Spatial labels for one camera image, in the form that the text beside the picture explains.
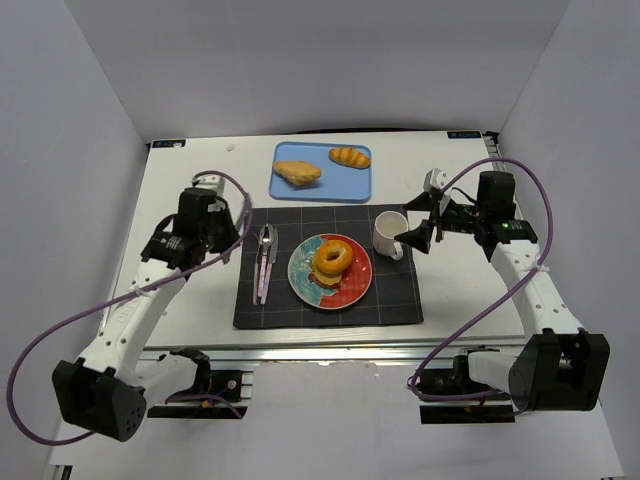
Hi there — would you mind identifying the dark grid placemat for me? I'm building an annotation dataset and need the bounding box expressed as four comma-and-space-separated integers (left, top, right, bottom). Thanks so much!
233, 204, 424, 330

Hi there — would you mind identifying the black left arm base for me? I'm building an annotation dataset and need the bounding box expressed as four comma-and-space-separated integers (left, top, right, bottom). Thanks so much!
147, 370, 253, 420

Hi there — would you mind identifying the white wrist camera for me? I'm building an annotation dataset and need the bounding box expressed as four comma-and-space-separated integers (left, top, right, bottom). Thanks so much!
192, 174, 226, 196
423, 168, 447, 192

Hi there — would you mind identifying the white ceramic mug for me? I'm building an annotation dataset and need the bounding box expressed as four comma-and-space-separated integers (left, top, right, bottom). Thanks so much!
373, 211, 409, 261

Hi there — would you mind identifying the pink handled knife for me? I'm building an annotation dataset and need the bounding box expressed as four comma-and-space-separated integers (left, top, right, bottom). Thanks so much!
259, 230, 278, 305

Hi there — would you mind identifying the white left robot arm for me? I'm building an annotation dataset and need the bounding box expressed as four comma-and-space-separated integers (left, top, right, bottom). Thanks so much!
52, 184, 239, 442

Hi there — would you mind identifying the red and teal plate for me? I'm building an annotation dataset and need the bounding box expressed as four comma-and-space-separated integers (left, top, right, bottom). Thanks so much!
287, 234, 373, 310

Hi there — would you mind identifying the striped crescent roll bread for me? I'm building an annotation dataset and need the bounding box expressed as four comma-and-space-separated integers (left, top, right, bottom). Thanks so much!
329, 146, 371, 169

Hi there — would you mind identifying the aluminium frame rail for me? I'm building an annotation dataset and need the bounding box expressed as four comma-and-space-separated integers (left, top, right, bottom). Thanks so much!
134, 338, 524, 365

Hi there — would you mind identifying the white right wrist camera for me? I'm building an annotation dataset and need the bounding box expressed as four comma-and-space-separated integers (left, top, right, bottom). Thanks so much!
423, 168, 447, 192

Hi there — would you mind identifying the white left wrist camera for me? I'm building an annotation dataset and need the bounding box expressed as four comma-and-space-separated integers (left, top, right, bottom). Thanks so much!
192, 174, 226, 196

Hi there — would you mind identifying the pink handled spoon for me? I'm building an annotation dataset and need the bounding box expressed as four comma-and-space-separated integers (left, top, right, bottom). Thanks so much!
257, 224, 277, 300

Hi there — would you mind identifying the pale triangular scone bread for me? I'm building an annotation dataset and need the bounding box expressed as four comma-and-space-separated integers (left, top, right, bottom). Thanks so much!
273, 161, 322, 186

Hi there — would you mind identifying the orange glazed donut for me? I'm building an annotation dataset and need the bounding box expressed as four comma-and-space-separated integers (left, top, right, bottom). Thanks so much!
312, 240, 353, 275

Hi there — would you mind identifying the brown cake slice bread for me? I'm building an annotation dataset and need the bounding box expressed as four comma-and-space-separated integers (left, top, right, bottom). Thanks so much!
309, 270, 342, 289

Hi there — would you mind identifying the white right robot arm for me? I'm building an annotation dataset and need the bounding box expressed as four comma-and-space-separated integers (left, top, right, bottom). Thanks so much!
396, 169, 610, 411

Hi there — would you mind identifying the blue plastic tray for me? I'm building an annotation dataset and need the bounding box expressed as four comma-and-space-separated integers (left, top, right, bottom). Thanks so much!
269, 141, 373, 203

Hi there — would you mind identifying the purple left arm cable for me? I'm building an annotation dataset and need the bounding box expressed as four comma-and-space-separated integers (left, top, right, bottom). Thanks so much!
5, 170, 254, 446

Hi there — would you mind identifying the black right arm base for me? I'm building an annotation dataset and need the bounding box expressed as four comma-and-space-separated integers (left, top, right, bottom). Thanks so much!
407, 345, 518, 425

